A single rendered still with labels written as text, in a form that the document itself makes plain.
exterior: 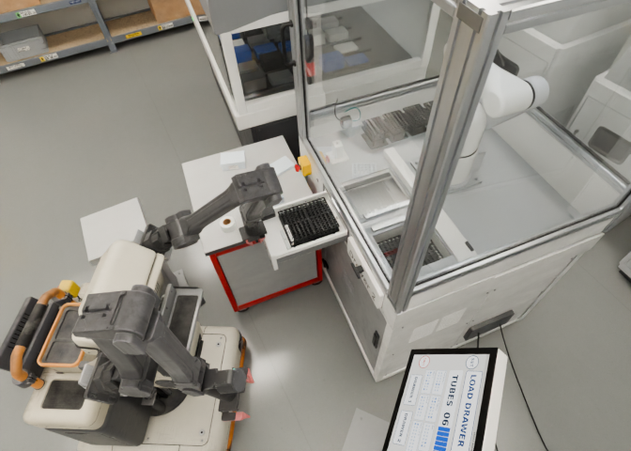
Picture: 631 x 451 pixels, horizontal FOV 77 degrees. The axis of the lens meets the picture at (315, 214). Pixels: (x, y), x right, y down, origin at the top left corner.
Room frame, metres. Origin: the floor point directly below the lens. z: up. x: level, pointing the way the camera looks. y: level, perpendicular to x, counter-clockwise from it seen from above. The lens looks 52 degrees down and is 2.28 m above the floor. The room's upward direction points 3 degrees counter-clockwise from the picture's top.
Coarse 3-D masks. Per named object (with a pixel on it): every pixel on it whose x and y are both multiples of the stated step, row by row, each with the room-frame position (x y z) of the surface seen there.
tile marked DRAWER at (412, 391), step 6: (414, 378) 0.34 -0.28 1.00; (420, 378) 0.34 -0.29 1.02; (408, 384) 0.33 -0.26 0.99; (414, 384) 0.32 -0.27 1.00; (420, 384) 0.32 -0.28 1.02; (408, 390) 0.31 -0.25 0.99; (414, 390) 0.30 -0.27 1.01; (408, 396) 0.29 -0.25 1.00; (414, 396) 0.29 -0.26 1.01; (408, 402) 0.27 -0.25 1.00; (414, 402) 0.27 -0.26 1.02
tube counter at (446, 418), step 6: (444, 414) 0.22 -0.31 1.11; (450, 414) 0.21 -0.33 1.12; (444, 420) 0.20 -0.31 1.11; (450, 420) 0.20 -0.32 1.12; (438, 426) 0.19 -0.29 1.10; (444, 426) 0.19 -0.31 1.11; (450, 426) 0.19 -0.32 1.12; (438, 432) 0.18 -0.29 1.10; (444, 432) 0.17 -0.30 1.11; (450, 432) 0.17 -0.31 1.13; (438, 438) 0.16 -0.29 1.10; (444, 438) 0.16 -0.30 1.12; (438, 444) 0.15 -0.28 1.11; (444, 444) 0.15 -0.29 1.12; (432, 450) 0.14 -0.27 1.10; (438, 450) 0.14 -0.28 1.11; (444, 450) 0.13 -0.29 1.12
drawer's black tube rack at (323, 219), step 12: (300, 204) 1.13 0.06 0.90; (312, 204) 1.13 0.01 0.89; (324, 204) 1.13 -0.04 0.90; (288, 216) 1.07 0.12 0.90; (300, 216) 1.07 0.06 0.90; (312, 216) 1.06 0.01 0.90; (324, 216) 1.06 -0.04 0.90; (300, 228) 1.02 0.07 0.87; (312, 228) 1.00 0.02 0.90; (324, 228) 0.99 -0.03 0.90; (336, 228) 1.01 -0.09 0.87; (288, 240) 0.96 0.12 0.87; (300, 240) 0.96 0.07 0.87; (312, 240) 0.96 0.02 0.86
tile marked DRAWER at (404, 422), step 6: (402, 414) 0.24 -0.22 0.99; (408, 414) 0.24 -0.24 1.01; (402, 420) 0.23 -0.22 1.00; (408, 420) 0.22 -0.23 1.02; (402, 426) 0.21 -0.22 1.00; (408, 426) 0.21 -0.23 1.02; (396, 432) 0.20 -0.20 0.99; (402, 432) 0.20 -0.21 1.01; (396, 438) 0.18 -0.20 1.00; (402, 438) 0.18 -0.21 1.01; (402, 444) 0.16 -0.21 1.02
